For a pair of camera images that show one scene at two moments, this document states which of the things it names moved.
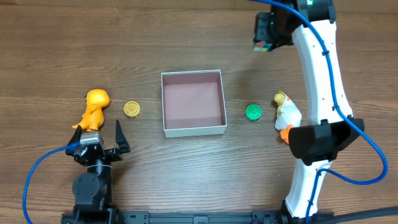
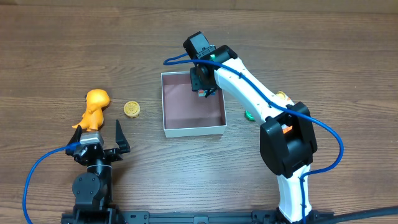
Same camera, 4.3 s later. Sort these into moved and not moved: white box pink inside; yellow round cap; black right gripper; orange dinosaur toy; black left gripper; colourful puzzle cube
Moved: colourful puzzle cube; black right gripper
Not moved: white box pink inside; black left gripper; orange dinosaur toy; yellow round cap
